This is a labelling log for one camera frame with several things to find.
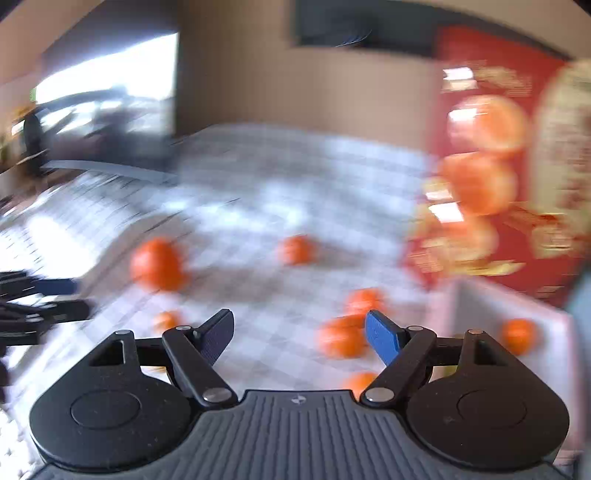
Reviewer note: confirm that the dark furniture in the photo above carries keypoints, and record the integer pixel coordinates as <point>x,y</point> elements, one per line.
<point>92,138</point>

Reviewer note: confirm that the dark wall panel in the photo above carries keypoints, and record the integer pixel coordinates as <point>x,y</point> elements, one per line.
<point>360,23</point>

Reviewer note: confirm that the large mandarin orange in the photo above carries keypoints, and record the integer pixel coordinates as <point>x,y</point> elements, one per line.
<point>157,265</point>

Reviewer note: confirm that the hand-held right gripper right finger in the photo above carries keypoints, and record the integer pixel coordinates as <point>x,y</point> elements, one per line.
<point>381,337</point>

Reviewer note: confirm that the red printed food bag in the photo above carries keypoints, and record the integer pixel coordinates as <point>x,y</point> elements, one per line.
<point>489,69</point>

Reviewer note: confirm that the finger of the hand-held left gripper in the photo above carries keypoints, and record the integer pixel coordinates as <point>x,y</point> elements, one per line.
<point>64,310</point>
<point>55,286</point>

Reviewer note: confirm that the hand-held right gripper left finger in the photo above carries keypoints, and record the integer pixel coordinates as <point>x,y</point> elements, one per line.
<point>217,337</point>

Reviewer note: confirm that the pink cardboard box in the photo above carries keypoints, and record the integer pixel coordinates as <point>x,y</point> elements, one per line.
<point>480,304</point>

